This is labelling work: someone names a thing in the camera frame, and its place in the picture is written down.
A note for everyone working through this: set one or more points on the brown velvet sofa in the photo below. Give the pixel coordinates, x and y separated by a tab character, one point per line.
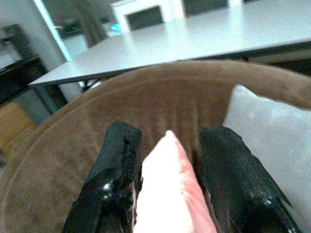
136	102

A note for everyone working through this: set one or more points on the wooden box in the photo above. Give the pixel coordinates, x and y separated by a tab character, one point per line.
14	123

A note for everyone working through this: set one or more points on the grey cushion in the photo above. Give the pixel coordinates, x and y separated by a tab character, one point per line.
269	136

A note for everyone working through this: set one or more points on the black shelf unit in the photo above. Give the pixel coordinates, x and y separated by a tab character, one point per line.
19	65

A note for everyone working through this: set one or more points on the grey table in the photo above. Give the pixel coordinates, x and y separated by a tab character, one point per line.
194	41

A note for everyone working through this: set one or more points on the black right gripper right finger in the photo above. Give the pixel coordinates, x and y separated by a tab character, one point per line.
240	174

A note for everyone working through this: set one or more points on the pink pillow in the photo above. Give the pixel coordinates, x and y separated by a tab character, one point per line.
167	189

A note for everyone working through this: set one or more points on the white cabinet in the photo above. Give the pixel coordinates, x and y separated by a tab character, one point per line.
145	14

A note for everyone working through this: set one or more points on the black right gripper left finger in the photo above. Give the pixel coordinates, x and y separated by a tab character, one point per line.
107	167

